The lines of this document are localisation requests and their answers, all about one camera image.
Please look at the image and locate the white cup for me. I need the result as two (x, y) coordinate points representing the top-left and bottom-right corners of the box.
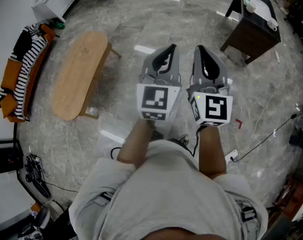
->
(244, 2), (257, 14)
(267, 17), (279, 32)

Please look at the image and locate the brown cabinet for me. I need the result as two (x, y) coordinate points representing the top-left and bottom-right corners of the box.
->
(273, 178), (303, 222)

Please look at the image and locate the person's light grey shirt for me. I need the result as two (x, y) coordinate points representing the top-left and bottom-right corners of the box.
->
(68, 139), (269, 240)

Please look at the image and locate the person's left forearm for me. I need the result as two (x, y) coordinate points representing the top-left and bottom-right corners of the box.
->
(117, 118), (157, 170)

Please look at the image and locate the left hand-held gripper cable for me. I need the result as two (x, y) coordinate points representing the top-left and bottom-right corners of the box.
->
(110, 146), (122, 160)

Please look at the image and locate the white power strip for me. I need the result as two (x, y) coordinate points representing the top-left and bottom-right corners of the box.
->
(224, 148), (240, 164)

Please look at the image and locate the oval wooden table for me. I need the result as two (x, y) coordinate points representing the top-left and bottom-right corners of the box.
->
(52, 30), (109, 121)

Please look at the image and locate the right hand-held gripper cable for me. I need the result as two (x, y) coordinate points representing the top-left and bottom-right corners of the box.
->
(190, 127), (201, 158)

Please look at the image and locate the tangle of black cables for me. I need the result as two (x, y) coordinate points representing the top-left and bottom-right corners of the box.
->
(25, 153), (52, 200)

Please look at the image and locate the person's right shoe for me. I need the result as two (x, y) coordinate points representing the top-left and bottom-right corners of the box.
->
(166, 133), (191, 148)

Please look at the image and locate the white cable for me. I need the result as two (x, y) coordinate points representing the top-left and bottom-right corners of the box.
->
(237, 51), (289, 153)

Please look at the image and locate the orange sofa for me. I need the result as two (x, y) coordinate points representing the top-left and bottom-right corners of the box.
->
(0, 23), (56, 124)

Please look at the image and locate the person's right forearm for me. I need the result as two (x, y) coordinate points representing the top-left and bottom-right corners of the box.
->
(198, 125), (227, 180)

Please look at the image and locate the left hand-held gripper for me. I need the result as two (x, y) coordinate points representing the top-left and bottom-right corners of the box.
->
(137, 43), (182, 122)

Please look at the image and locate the black power cable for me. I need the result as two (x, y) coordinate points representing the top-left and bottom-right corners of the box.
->
(230, 113), (298, 163)

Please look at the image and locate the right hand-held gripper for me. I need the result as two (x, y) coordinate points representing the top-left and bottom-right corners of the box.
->
(186, 45), (234, 127)

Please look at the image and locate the black white striped blanket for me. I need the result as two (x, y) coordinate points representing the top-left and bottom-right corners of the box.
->
(0, 23), (48, 121)

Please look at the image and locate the dark wooden side table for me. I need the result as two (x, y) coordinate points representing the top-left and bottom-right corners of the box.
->
(220, 0), (282, 65)

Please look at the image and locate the hand-held gripper cable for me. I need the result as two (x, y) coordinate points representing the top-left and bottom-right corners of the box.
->
(190, 127), (201, 158)
(110, 146), (122, 160)

